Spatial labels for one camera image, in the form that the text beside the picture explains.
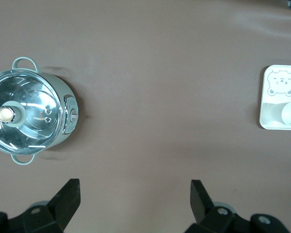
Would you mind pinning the cream bear print tray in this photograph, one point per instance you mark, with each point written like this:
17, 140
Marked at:
269, 106

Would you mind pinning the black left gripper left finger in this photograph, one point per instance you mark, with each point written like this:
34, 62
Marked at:
58, 208

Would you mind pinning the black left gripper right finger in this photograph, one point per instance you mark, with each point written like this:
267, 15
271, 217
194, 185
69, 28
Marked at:
203, 211

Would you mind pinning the pale green electric pot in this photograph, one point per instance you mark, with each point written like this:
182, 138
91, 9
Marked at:
71, 114

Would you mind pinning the glass pot lid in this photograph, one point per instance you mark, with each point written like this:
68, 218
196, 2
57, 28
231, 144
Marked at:
38, 97

